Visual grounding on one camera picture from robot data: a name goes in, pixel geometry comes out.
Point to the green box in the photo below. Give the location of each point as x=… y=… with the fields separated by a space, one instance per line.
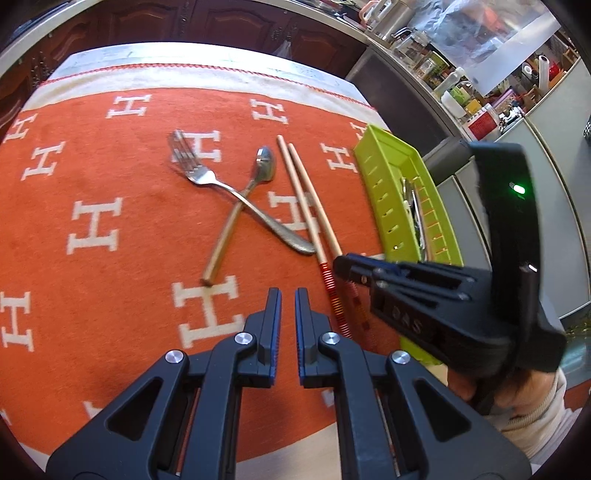
x=434 y=69

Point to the glass jug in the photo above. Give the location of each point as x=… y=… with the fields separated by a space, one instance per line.
x=411 y=41

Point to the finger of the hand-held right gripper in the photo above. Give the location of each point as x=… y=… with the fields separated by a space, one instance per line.
x=355 y=276
x=383 y=265

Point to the orange patterned blanket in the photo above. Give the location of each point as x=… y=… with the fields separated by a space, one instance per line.
x=115 y=277

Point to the clear plastic sheet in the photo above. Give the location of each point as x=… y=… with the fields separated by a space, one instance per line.
x=489 y=41

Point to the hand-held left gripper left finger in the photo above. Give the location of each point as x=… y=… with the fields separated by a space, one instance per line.
x=275 y=332

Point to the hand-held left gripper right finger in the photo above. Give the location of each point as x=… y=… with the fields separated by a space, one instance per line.
x=300 y=332

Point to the green plastic tray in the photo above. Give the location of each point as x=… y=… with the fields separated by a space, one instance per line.
x=383 y=184

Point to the red striped wooden chopstick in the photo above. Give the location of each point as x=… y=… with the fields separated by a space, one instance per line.
x=314 y=203
x=300 y=198

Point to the white bowl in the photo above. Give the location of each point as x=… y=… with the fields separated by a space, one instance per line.
x=455 y=104

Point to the red canister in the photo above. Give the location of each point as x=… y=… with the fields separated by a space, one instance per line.
x=482 y=124

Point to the brown kitchen base cabinets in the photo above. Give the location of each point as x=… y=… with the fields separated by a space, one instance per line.
x=138 y=18

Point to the grey sideboard cabinet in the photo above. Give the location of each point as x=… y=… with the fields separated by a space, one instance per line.
x=401 y=106

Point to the large metal spoon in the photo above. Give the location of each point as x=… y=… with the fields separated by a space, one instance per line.
x=411 y=207

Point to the person's right hand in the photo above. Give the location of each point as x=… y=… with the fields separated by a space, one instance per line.
x=526 y=387

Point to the hanging plastic bag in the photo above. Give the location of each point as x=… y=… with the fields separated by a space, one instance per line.
x=284 y=48

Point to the white steel kettle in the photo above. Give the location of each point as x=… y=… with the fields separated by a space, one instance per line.
x=383 y=14

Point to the metal fork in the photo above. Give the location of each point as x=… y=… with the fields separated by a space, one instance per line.
x=203 y=175

